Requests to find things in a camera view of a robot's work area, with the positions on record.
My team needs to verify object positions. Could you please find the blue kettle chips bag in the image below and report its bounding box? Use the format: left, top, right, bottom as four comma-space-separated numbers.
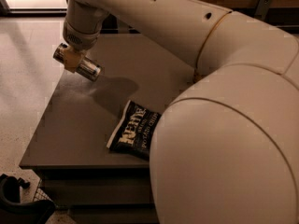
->
107, 100, 161, 160

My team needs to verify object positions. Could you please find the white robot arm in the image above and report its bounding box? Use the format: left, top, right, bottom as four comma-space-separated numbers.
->
64, 0, 299, 224

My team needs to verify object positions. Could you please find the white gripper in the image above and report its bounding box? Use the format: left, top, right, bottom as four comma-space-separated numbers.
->
63, 20, 101, 73

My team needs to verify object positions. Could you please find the grey drawer cabinet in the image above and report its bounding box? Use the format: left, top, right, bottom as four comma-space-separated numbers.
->
21, 35, 193, 224

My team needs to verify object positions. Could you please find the gold soda can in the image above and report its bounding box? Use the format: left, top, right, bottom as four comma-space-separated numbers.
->
192, 69, 206, 84

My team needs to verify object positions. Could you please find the right metal wall bracket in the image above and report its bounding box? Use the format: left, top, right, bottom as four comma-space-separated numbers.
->
253, 0, 273, 21

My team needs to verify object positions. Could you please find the silver blue redbull can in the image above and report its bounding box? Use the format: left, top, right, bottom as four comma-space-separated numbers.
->
53, 43, 102, 82

